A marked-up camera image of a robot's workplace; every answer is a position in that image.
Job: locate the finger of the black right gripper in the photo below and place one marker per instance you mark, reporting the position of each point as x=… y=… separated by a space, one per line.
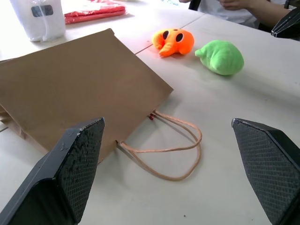
x=289 y=27

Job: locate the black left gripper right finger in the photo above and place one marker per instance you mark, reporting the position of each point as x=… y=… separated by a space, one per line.
x=274 y=168

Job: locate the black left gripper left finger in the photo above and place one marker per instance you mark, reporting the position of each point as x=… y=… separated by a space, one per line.
x=58 y=178

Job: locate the white plastic bag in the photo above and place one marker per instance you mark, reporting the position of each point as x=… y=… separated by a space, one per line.
x=39 y=23

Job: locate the person's hand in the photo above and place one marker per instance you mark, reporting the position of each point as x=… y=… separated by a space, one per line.
x=234 y=4

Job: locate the person in white shirt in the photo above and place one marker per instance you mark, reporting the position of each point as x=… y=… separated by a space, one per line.
x=218 y=11

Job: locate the green plush toy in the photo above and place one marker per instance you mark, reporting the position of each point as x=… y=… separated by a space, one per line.
x=222 y=58

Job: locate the black chair part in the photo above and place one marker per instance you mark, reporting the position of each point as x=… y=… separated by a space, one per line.
x=195 y=4

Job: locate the orange plush toy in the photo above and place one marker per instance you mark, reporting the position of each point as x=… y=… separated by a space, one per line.
x=181 y=43

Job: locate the red packet in clear wrap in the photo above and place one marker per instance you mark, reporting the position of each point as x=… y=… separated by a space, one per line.
x=93 y=12

